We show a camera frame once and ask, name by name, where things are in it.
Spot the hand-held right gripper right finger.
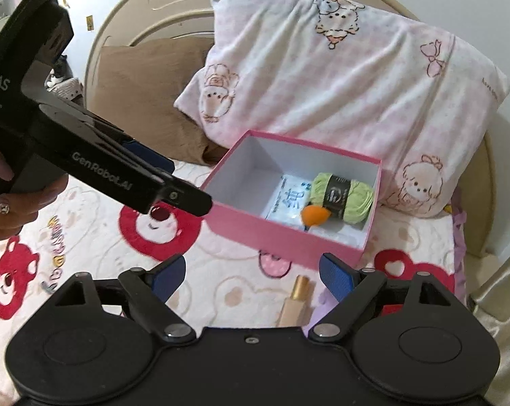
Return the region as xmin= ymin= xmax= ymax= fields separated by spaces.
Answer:
xmin=309 ymin=253 xmax=456 ymax=342

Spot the purple cloth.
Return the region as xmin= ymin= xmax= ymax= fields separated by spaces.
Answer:
xmin=447 ymin=203 xmax=469 ymax=297

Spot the blue tissue packet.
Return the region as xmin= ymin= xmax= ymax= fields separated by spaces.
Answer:
xmin=265 ymin=174 xmax=319 ymax=225

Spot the pink storage box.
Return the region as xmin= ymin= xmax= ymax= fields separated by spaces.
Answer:
xmin=200 ymin=130 xmax=382 ymax=265

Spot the purple plush toy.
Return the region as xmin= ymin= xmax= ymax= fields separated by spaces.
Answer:
xmin=304 ymin=300 xmax=336 ymax=337

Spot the green yarn ball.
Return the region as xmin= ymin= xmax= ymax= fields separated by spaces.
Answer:
xmin=310 ymin=172 xmax=375 ymax=225

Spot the cloth-covered cabinet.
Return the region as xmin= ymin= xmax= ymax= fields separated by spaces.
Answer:
xmin=47 ymin=77 xmax=86 ymax=106

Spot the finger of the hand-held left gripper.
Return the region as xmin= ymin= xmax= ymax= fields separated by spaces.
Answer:
xmin=90 ymin=114 xmax=176 ymax=177
xmin=151 ymin=175 xmax=214 ymax=218

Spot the orange makeup sponge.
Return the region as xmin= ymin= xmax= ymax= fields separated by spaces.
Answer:
xmin=301 ymin=205 xmax=331 ymax=231

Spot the gold-capped foundation bottle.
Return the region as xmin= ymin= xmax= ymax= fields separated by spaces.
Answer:
xmin=277 ymin=275 xmax=315 ymax=328

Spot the grey cat plush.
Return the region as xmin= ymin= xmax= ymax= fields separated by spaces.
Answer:
xmin=47 ymin=57 xmax=71 ymax=87

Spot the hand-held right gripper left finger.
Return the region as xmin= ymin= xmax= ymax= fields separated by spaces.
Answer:
xmin=54 ymin=254 xmax=196 ymax=343

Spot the person's left hand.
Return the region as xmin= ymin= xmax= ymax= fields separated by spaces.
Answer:
xmin=0 ymin=135 xmax=69 ymax=242

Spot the pink printed pillow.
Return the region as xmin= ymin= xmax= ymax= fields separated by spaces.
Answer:
xmin=174 ymin=0 xmax=510 ymax=219

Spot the bear printed blanket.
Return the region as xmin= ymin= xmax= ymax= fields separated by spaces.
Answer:
xmin=0 ymin=158 xmax=467 ymax=406

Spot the beige headboard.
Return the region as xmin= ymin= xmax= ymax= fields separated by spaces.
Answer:
xmin=85 ymin=0 xmax=510 ymax=335

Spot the brown pillow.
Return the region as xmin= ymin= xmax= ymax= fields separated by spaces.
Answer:
xmin=95 ymin=38 xmax=230 ymax=165

